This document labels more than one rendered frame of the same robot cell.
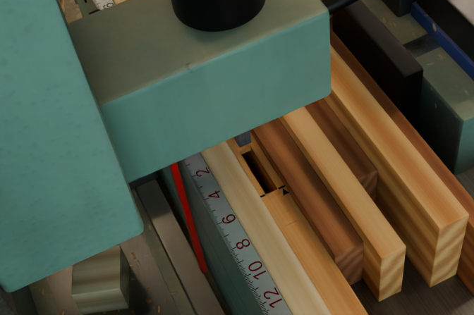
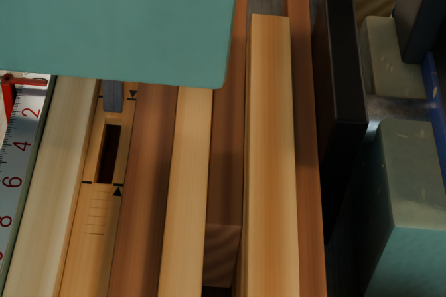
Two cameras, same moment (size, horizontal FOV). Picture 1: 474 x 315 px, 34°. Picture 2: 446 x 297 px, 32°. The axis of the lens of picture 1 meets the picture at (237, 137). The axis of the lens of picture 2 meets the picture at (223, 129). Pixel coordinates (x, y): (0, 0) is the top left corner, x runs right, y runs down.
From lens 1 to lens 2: 0.20 m
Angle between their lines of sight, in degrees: 9
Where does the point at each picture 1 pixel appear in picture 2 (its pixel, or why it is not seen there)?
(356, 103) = (266, 127)
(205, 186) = (20, 129)
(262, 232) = (42, 222)
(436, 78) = (397, 156)
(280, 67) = (145, 2)
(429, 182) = (279, 275)
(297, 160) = (157, 162)
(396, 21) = (397, 66)
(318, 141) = (194, 151)
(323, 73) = (213, 49)
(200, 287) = not seen: hidden behind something
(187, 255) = not seen: hidden behind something
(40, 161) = not seen: outside the picture
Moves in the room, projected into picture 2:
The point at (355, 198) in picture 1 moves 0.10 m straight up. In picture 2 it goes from (182, 244) to (199, 66)
